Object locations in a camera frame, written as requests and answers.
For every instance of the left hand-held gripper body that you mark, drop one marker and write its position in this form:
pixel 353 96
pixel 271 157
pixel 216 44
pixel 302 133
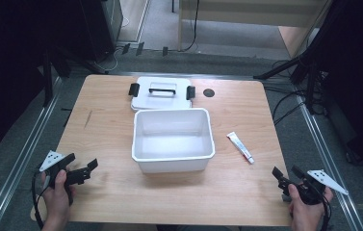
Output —
pixel 76 176

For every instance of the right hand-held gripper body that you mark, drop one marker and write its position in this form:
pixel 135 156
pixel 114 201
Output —
pixel 310 192

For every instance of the person's right hand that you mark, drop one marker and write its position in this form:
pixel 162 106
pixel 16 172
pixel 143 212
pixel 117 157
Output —
pixel 307 216

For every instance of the person's left hand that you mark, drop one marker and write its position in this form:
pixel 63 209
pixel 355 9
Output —
pixel 57 202

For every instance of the white ointment tube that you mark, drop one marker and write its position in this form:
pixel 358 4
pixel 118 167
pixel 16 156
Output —
pixel 240 147

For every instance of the black metal stand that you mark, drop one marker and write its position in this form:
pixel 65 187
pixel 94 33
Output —
pixel 47 80

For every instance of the white plastic storage box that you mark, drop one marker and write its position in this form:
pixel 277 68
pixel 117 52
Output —
pixel 172 144

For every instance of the dark round table grommet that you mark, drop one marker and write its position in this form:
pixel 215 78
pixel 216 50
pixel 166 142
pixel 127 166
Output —
pixel 208 93

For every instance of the black tripod stand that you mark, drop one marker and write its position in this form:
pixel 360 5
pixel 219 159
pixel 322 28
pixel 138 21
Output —
pixel 310 64

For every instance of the black curtain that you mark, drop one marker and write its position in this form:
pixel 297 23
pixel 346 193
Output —
pixel 5 64
pixel 358 80

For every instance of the black tape strip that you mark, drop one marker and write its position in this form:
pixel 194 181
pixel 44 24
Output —
pixel 125 48
pixel 165 51

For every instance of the black cabinet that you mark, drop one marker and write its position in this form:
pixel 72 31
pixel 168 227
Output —
pixel 105 29

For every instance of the light wooden furniture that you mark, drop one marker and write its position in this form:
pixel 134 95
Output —
pixel 249 12

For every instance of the metal floor rail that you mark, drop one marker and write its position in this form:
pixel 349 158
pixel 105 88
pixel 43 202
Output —
pixel 18 160
pixel 330 160

